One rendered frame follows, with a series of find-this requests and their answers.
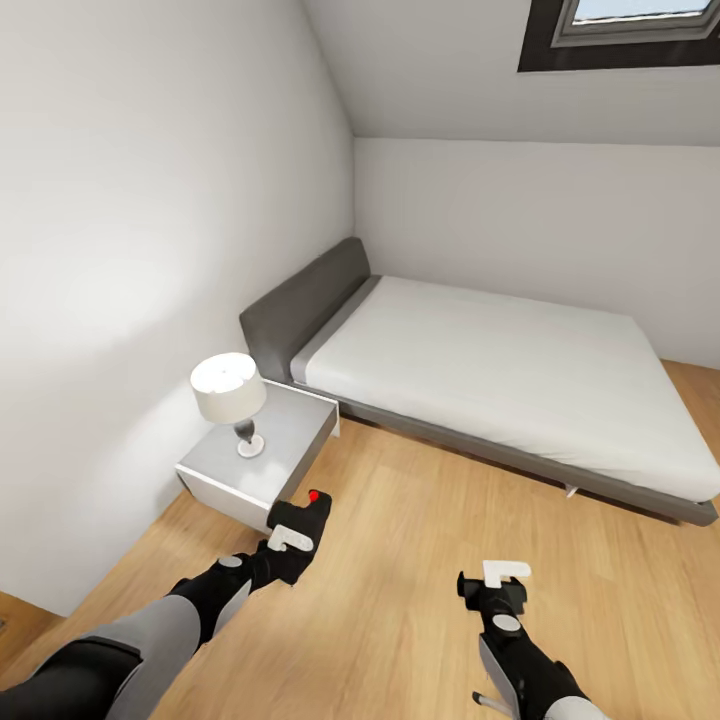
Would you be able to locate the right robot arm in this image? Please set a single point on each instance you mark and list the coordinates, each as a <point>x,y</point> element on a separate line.
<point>533,687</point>

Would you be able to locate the table lamp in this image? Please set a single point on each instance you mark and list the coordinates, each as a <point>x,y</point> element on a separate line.
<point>235,406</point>

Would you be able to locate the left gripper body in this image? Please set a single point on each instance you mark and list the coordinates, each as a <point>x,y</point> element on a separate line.
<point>284,565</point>

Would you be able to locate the digital camera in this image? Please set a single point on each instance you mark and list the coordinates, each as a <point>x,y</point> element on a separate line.
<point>309,521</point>

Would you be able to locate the nightstand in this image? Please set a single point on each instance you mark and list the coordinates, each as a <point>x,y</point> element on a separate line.
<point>294,425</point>

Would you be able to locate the camera tripod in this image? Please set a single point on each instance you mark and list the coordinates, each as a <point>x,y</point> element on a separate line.
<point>496,706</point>

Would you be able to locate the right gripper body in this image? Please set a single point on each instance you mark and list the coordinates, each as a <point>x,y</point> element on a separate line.
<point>477,595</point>

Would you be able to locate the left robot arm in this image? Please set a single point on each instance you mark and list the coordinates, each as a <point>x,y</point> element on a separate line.
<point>121,670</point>

